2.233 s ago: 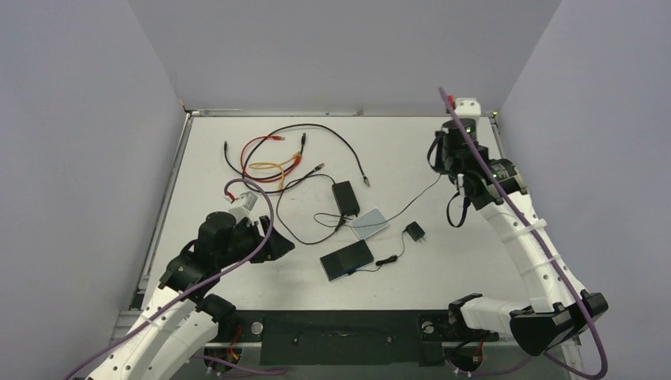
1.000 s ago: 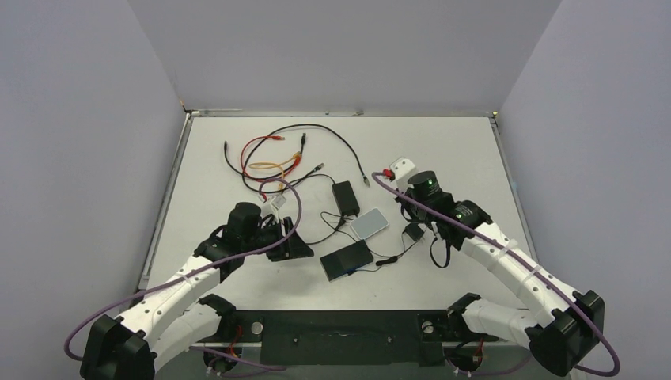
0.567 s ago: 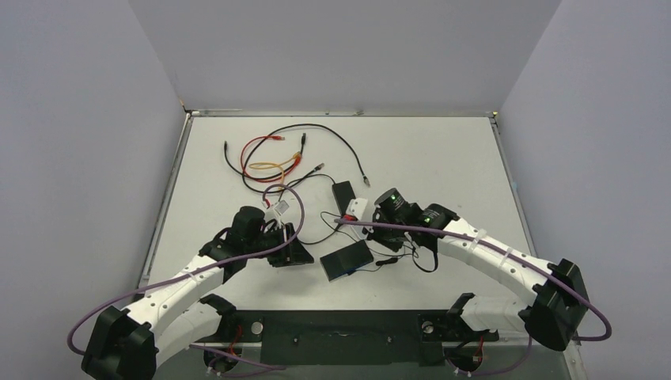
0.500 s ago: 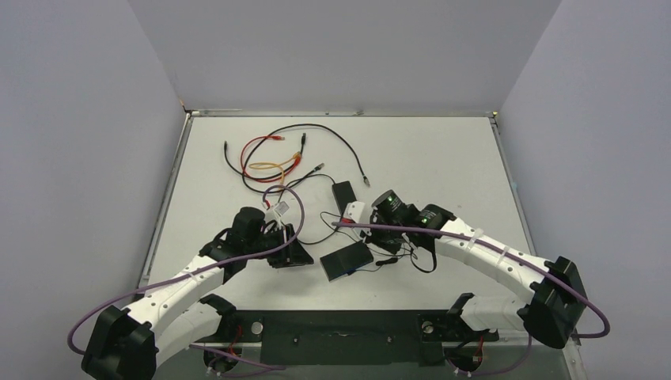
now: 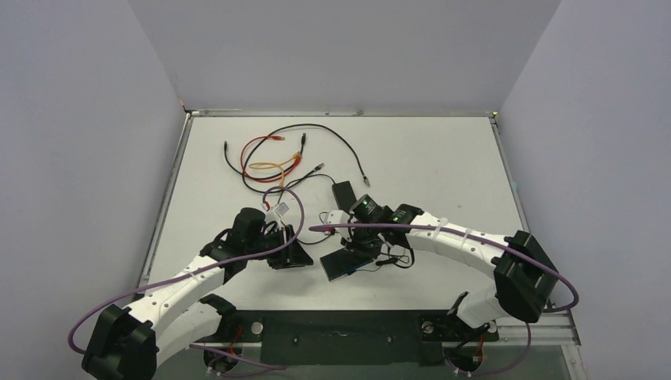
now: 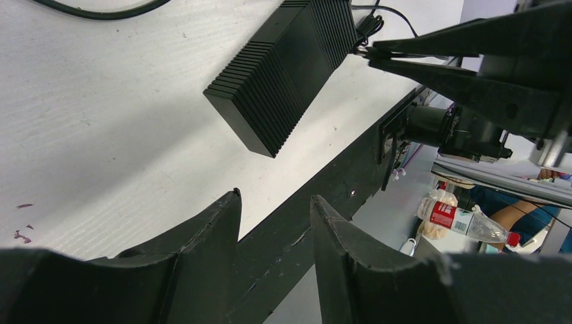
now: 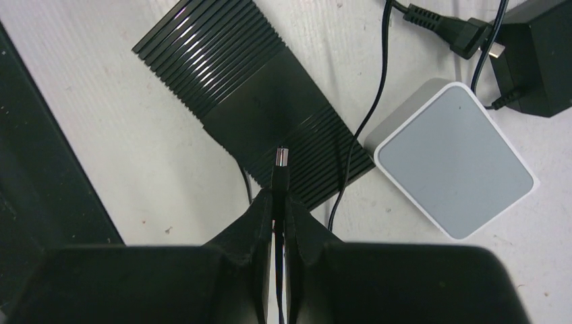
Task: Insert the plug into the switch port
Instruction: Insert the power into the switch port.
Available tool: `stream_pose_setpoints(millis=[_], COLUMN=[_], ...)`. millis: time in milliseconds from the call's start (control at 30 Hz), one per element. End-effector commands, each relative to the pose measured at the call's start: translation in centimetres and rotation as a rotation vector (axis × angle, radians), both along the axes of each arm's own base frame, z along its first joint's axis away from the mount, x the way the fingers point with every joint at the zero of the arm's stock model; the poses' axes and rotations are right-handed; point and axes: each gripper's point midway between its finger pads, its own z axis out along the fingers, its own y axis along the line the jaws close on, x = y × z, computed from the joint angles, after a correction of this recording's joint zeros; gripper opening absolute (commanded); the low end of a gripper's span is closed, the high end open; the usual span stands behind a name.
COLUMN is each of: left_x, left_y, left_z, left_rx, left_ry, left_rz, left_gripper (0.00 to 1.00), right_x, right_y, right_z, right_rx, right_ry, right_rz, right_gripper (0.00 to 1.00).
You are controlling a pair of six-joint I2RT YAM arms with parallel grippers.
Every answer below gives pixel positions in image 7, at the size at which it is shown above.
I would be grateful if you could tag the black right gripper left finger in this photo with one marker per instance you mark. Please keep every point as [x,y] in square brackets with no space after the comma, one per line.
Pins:
[222,281]

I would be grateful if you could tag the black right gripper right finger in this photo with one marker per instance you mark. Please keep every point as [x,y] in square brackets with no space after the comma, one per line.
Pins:
[332,281]

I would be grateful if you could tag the black ribbed network switch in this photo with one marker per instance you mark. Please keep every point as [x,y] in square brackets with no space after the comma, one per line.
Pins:
[225,62]

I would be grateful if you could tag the white square network box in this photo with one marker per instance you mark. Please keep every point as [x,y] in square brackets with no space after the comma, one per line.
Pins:
[444,152]

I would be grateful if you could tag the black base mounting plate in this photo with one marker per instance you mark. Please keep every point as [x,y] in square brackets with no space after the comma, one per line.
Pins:
[47,200]

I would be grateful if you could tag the black power brick adapter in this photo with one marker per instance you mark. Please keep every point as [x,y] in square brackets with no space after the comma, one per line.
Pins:
[533,73]

